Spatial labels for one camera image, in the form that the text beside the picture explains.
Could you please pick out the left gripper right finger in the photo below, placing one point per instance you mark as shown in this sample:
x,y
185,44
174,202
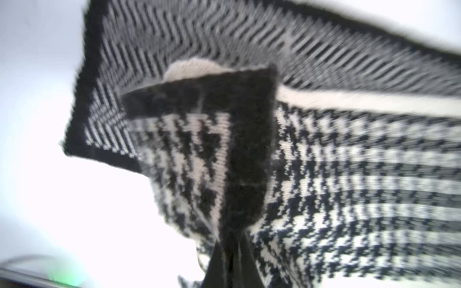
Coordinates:
x,y
246,274

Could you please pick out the black white houndstooth scarf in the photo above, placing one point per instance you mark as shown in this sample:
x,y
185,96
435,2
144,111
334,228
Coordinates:
x,y
333,145

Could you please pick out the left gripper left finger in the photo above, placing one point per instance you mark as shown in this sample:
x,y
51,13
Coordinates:
x,y
219,271

